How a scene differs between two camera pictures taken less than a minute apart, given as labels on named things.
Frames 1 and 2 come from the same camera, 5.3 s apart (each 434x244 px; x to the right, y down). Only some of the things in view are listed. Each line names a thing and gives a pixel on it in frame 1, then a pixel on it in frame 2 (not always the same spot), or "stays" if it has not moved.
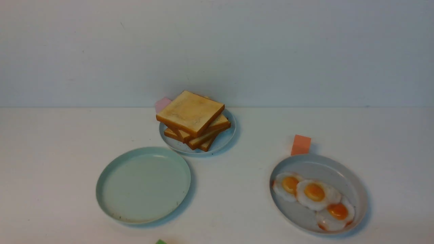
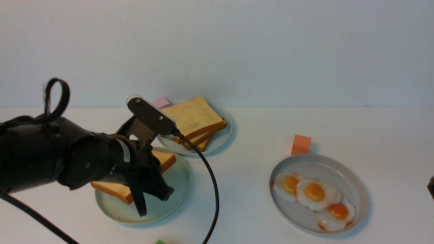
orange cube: x=301 y=145 stays
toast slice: x=190 y=113 -> x=123 y=192
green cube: x=160 y=241 stays
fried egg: x=284 y=186 stays
